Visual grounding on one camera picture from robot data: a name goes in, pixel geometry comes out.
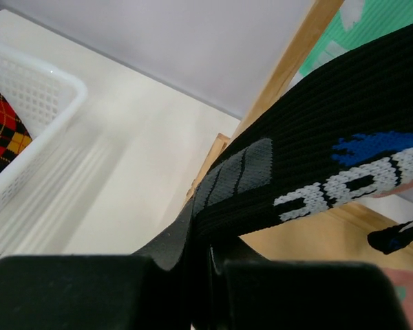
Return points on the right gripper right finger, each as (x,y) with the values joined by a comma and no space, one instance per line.
(248,291)

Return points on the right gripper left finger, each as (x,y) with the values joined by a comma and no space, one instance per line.
(143,290)

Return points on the pink sock front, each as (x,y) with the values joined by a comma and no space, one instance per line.
(390,240)

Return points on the argyle red orange sock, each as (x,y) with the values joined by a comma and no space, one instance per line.
(14,136)

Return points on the wooden clothes rack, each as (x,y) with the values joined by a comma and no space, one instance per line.
(320,14)

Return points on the teal sock left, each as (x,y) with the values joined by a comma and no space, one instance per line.
(357,23)

